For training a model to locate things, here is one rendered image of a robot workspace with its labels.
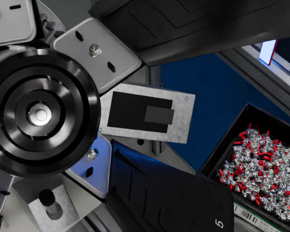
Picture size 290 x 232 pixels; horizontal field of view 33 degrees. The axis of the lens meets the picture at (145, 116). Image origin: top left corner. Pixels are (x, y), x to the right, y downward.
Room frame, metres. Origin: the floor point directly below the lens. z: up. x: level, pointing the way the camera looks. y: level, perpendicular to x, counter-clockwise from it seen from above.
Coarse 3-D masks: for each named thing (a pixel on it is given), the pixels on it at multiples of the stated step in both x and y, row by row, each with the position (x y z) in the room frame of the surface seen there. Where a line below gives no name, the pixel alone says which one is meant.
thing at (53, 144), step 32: (0, 64) 0.26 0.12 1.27; (32, 64) 0.27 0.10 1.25; (64, 64) 0.27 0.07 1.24; (0, 96) 0.24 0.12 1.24; (32, 96) 0.25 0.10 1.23; (64, 96) 0.25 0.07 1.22; (96, 96) 0.26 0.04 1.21; (0, 128) 0.22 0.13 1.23; (32, 128) 0.23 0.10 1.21; (64, 128) 0.23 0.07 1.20; (96, 128) 0.23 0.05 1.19; (0, 160) 0.19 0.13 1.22; (32, 160) 0.20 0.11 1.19; (64, 160) 0.20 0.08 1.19
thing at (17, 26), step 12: (0, 0) 0.34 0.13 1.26; (12, 0) 0.33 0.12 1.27; (24, 0) 0.33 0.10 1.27; (0, 12) 0.33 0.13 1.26; (12, 12) 0.32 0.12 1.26; (24, 12) 0.32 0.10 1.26; (0, 24) 0.32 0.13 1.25; (12, 24) 0.32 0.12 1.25; (24, 24) 0.31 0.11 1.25; (0, 36) 0.31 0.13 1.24; (12, 36) 0.31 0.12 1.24; (24, 36) 0.31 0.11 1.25
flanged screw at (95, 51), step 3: (93, 45) 0.33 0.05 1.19; (96, 45) 0.33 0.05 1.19; (90, 48) 0.33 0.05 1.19; (93, 48) 0.33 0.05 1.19; (96, 48) 0.33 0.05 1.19; (99, 48) 0.33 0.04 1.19; (90, 51) 0.33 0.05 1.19; (93, 51) 0.33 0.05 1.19; (96, 51) 0.33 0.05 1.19; (99, 51) 0.33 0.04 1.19; (90, 54) 0.33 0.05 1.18; (93, 54) 0.33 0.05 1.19; (96, 54) 0.33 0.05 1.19; (99, 54) 0.33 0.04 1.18; (93, 57) 0.32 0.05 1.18; (96, 57) 0.32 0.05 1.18
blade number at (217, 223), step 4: (216, 216) 0.22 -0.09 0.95; (216, 220) 0.22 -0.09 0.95; (220, 220) 0.22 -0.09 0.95; (224, 220) 0.22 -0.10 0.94; (212, 224) 0.21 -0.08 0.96; (216, 224) 0.21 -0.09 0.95; (220, 224) 0.21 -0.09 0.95; (224, 224) 0.21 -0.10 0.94; (216, 228) 0.20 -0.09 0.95; (220, 228) 0.21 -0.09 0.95; (224, 228) 0.21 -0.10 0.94
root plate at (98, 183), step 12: (96, 144) 0.27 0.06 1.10; (108, 144) 0.27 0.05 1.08; (84, 156) 0.24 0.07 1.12; (108, 156) 0.26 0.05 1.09; (72, 168) 0.22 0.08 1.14; (84, 168) 0.22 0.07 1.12; (96, 168) 0.23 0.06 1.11; (108, 168) 0.24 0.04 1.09; (84, 180) 0.21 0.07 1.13; (96, 180) 0.21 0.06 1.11; (108, 180) 0.22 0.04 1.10; (96, 192) 0.20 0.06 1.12
